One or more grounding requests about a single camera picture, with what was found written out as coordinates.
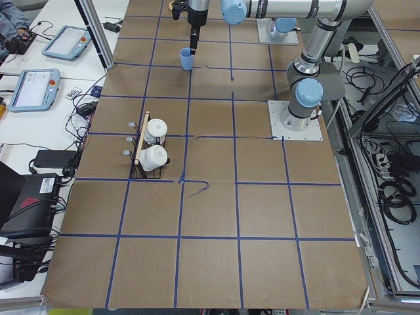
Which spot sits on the white mug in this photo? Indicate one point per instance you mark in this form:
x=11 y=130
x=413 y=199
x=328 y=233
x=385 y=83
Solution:
x=153 y=157
x=156 y=131

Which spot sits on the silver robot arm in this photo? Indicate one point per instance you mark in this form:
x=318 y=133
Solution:
x=312 y=79
x=330 y=13

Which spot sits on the black power adapter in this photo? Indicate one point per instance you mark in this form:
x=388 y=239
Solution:
x=54 y=159

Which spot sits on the black computer box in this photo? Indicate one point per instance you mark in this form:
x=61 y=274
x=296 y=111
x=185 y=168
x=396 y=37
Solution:
x=26 y=204

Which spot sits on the black wire mug rack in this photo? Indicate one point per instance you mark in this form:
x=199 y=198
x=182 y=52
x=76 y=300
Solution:
x=139 y=144

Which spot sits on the teach pendant upper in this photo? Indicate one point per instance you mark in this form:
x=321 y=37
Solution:
x=68 y=43

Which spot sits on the white mug near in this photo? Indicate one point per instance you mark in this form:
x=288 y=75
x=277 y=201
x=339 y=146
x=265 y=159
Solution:
x=153 y=157

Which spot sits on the light blue cup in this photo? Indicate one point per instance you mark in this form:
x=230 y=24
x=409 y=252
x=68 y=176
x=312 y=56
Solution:
x=186 y=59

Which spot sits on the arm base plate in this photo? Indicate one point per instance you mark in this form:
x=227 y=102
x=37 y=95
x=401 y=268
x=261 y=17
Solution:
x=280 y=31
x=285 y=126

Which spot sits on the small remote control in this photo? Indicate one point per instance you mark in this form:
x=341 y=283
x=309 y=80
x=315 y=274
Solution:
x=73 y=93

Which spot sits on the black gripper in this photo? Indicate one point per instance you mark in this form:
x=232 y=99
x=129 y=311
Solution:
x=195 y=20

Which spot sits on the white mug far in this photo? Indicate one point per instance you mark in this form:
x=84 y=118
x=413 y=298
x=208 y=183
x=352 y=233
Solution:
x=156 y=131

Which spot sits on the teach pendant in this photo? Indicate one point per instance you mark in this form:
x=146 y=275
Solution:
x=35 y=91
x=68 y=43

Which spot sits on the teach pendant lower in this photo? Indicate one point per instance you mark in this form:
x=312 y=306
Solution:
x=35 y=91

